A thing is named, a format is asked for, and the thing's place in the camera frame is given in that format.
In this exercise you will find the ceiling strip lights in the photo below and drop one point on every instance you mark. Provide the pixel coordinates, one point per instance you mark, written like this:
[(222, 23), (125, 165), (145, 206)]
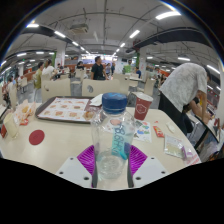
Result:
[(166, 15)]

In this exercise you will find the brown food tray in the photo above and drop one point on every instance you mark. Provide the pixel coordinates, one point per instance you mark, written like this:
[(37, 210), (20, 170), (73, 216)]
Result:
[(63, 110)]

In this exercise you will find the clear plastic packet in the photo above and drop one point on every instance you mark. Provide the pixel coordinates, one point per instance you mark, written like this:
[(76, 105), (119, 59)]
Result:
[(174, 146)]

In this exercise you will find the clear blue-capped water bottle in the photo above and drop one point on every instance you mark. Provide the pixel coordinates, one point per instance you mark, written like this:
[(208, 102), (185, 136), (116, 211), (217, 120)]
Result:
[(113, 133)]

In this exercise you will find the small red snack packet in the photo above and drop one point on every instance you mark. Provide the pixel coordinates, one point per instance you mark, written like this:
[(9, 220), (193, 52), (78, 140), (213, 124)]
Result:
[(158, 132)]

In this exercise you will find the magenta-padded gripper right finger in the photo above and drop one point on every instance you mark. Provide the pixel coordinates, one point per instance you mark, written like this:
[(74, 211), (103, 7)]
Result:
[(150, 170)]

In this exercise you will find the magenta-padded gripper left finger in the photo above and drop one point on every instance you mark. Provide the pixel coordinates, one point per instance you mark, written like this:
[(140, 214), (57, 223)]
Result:
[(71, 170)]

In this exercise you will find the red paper cup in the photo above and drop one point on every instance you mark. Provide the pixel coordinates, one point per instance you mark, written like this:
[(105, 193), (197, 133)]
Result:
[(142, 107)]

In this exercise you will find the flat round red coaster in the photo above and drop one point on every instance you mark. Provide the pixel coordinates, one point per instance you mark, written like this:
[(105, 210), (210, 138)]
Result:
[(36, 137)]

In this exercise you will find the beige chair with round hole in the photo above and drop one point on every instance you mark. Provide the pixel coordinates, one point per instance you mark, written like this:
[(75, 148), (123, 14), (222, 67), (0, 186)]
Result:
[(103, 87), (56, 89)]

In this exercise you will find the group of beige chairs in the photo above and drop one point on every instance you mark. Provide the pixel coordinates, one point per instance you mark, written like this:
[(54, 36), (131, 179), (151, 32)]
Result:
[(149, 87)]

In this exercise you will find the colourful sticker sheet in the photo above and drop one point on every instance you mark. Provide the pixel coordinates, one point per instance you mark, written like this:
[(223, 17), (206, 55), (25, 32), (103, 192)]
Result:
[(143, 131)]

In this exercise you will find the white crumpled napkin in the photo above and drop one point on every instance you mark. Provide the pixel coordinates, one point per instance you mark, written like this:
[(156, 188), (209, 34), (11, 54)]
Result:
[(96, 100)]

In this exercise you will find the ceiling air conditioner unit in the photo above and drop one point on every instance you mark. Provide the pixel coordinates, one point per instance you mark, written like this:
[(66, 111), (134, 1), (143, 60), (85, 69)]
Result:
[(79, 28)]

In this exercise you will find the person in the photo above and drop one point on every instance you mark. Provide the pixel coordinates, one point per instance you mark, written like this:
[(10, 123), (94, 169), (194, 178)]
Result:
[(183, 83), (98, 70), (38, 78), (48, 70)]

